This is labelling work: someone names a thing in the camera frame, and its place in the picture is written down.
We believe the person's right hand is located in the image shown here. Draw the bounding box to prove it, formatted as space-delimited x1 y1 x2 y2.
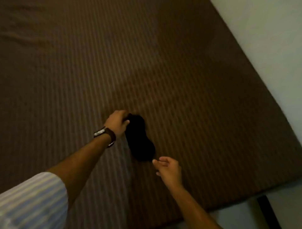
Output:
152 156 184 188

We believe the person's left hand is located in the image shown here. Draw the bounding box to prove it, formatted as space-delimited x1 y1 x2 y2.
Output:
104 110 130 141

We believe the black sock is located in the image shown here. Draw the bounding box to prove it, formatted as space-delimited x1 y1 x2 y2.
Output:
124 113 156 162

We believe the person's left forearm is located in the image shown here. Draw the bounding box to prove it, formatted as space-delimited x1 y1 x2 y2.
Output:
48 134 111 210

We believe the person's right forearm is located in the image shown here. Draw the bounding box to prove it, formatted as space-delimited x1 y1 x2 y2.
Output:
168 185 223 229

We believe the brown striped bed sheet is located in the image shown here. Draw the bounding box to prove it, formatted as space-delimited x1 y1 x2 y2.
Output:
0 0 302 229

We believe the striped white shirt sleeve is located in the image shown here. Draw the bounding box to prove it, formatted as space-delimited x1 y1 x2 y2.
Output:
0 172 69 229

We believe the brown strap wristwatch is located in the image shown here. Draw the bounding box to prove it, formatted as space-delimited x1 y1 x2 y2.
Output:
93 127 116 148

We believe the dark bed frame leg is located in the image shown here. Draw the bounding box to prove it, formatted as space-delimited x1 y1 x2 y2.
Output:
257 195 282 229

